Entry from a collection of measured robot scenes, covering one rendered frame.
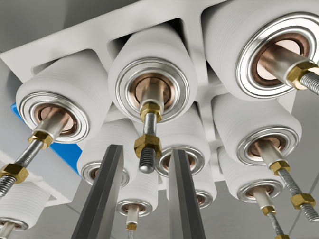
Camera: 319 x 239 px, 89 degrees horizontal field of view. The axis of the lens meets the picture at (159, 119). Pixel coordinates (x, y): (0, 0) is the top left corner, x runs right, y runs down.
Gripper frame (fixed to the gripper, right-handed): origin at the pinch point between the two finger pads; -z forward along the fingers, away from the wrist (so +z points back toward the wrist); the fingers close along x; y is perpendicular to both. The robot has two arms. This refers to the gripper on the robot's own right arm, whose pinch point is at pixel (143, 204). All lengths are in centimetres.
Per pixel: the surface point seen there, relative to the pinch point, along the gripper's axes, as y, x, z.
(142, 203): 23.9, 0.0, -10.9
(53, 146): 25.7, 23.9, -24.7
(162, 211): 87, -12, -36
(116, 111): 8.0, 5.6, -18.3
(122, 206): 25.1, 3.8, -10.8
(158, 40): -4.7, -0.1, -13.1
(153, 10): -6.7, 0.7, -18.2
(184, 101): 0.3, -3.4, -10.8
